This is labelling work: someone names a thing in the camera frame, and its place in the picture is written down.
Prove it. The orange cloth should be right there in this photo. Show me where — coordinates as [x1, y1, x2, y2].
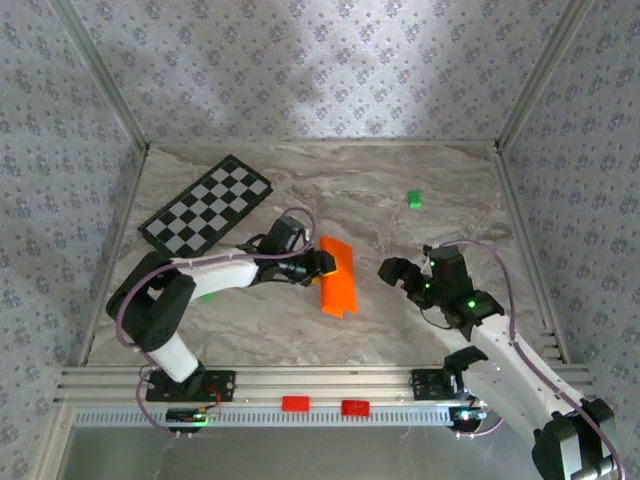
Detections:
[318, 235, 360, 319]

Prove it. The black grey checkerboard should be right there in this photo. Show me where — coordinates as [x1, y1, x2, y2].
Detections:
[137, 153, 275, 260]

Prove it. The thin aluminium table edge strip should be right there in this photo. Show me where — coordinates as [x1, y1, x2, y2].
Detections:
[147, 139, 499, 150]

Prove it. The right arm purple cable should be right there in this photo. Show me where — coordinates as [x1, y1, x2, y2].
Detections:
[437, 239, 626, 480]

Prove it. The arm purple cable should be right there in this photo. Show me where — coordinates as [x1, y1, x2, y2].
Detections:
[437, 239, 626, 480]
[115, 206, 319, 441]

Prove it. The right gripper thin black cable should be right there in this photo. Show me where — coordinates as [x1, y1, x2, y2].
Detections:
[419, 304, 454, 332]

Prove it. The aluminium table side rail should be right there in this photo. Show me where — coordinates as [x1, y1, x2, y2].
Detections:
[79, 147, 151, 366]
[492, 148, 571, 364]

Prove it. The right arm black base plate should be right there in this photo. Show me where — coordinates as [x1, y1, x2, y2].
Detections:
[410, 368, 481, 401]

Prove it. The wide aluminium extrusion rail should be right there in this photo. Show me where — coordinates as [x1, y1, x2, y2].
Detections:
[54, 365, 596, 404]

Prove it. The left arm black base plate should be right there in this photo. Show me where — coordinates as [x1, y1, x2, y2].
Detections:
[144, 369, 236, 404]

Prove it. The grey slotted cable tray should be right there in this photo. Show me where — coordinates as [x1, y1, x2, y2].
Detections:
[74, 405, 461, 429]

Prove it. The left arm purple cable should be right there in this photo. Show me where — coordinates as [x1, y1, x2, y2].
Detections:
[115, 206, 319, 441]

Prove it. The aluminium frame post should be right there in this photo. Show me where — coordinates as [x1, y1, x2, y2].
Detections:
[49, 0, 151, 154]
[494, 0, 596, 151]

